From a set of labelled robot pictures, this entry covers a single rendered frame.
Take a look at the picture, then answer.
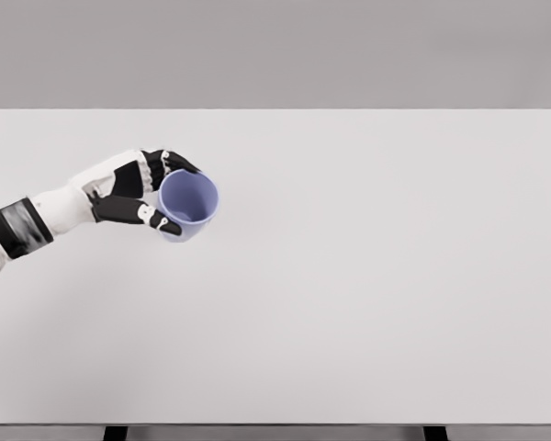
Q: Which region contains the light purple cup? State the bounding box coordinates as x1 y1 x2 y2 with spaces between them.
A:
157 168 220 243

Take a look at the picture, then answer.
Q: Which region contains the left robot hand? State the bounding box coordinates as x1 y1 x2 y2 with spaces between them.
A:
65 148 203 237

